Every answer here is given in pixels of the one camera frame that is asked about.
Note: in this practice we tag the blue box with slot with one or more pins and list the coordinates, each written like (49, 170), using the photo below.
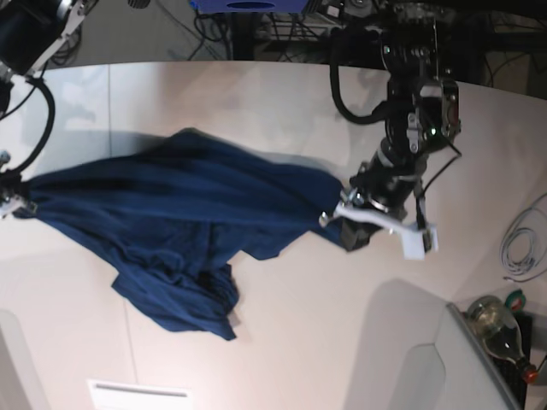
(248, 6)

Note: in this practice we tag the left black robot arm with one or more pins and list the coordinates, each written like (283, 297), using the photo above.
(421, 117)

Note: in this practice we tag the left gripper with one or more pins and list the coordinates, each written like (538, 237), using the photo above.
(384, 183)

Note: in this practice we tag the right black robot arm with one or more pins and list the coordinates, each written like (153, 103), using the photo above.
(31, 33)

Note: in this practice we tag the dark blue t-shirt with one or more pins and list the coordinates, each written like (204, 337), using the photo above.
(169, 220)

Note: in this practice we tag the clear plastic bottle red cap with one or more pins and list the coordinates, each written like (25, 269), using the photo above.
(500, 335)

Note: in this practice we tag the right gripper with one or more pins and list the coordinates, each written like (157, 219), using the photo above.
(13, 188)

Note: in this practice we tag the green tape roll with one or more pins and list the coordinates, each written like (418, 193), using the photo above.
(516, 301)

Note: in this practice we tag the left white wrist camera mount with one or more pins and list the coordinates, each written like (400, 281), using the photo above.
(417, 239)

